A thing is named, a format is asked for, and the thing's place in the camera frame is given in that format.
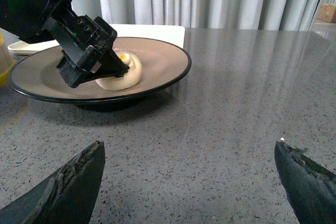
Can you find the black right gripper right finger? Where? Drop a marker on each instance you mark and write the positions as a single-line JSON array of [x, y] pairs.
[[310, 188]]

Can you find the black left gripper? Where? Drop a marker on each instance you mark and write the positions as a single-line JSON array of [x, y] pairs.
[[87, 43]]

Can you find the white steamed bun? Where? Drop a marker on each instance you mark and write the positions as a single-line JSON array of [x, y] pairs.
[[129, 79]]

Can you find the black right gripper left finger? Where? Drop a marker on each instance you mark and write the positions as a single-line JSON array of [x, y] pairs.
[[67, 196]]

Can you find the beige plate with black rim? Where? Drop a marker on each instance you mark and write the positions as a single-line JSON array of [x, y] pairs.
[[163, 65]]

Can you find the brown cardboard box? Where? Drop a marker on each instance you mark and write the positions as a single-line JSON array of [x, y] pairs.
[[327, 13]]

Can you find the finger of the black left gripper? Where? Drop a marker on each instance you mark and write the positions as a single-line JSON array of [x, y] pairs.
[[120, 58]]

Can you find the wooden steamer with yellow rims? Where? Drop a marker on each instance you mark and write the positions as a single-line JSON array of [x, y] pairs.
[[6, 62]]

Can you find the white rectangular tray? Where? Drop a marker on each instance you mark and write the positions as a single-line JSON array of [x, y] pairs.
[[168, 33]]

